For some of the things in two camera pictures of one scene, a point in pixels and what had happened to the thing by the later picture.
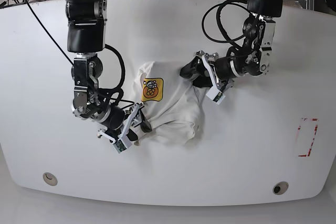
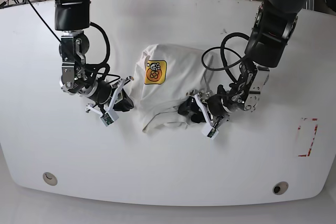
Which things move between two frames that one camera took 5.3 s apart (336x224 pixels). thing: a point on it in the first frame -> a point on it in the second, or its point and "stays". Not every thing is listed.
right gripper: [252, 57] -> [245, 94]
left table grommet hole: [48, 178] stays
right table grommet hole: [280, 188] stays
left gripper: [89, 102] -> [82, 78]
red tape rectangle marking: [305, 135] stays
